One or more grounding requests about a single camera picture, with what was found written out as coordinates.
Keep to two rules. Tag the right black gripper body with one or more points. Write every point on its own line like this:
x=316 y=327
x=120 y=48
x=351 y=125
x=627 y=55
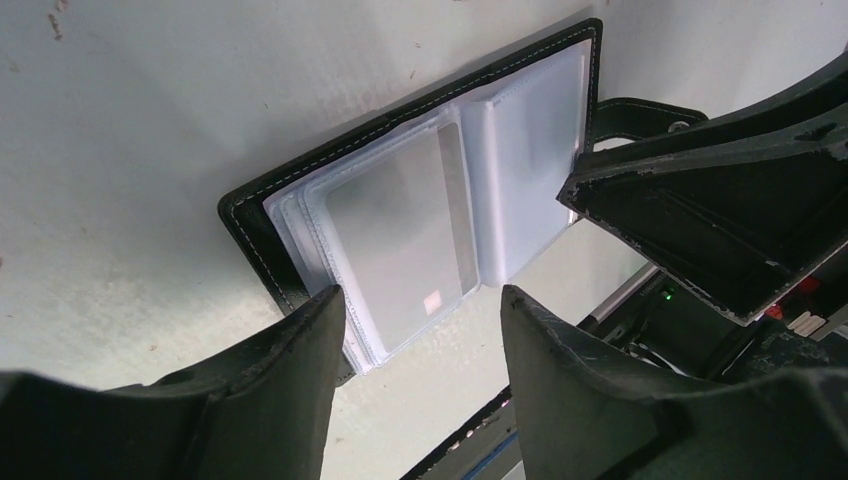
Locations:
x=807 y=328

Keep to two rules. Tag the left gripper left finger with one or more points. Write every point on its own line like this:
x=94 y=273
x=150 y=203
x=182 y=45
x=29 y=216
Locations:
x=257 y=410

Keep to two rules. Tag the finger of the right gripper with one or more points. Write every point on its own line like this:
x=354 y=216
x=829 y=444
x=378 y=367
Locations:
x=737 y=209

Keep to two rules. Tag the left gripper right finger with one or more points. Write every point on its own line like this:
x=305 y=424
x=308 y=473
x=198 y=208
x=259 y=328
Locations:
x=586 y=410

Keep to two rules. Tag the grey credit card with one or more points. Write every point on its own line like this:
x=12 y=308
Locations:
x=399 y=236

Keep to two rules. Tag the black leather card holder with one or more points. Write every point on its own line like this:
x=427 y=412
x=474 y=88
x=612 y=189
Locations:
x=525 y=114

